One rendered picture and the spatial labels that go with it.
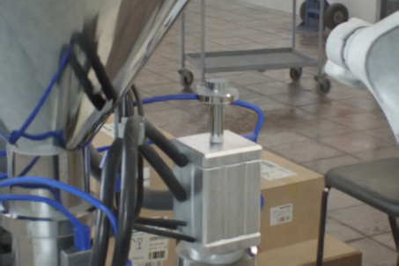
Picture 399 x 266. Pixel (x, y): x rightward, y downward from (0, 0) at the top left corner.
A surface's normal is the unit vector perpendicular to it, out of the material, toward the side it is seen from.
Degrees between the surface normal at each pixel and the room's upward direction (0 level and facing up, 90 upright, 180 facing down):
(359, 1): 90
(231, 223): 90
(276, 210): 90
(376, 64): 90
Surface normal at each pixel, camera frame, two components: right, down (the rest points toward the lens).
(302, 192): 0.52, 0.22
